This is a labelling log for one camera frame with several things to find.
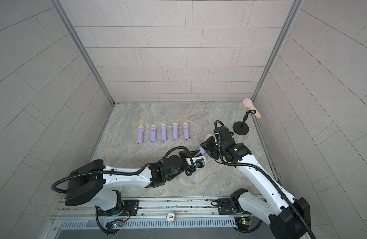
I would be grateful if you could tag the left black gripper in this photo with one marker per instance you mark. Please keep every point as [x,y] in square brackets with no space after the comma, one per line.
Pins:
[190,154]

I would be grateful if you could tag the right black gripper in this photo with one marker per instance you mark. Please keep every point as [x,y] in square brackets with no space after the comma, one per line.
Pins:
[207,145]

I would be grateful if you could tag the purple flashlight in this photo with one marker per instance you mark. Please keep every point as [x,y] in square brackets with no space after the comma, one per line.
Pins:
[202,150]
[140,134]
[175,128]
[186,131]
[163,132]

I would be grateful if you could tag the purple flashlight horizontal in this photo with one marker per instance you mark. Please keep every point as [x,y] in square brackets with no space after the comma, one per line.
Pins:
[153,133]

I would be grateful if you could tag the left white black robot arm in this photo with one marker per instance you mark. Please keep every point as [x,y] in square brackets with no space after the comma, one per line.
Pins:
[98,184]

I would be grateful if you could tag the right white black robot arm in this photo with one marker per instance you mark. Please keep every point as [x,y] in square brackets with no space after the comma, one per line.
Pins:
[287,216]

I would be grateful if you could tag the beige microphone on stand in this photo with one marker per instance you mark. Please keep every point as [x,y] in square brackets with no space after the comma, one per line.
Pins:
[249,105]

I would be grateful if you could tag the right circuit board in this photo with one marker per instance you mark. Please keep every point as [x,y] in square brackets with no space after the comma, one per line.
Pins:
[243,224]

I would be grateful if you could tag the left green circuit board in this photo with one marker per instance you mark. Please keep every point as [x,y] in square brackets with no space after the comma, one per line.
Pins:
[115,225]

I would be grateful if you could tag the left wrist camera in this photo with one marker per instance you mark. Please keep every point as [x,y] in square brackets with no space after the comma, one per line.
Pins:
[197,162]

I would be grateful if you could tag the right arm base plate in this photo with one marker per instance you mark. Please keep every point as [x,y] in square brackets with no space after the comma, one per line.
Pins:
[227,206]

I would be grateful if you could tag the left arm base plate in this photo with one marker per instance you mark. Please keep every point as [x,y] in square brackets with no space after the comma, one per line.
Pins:
[123,208]

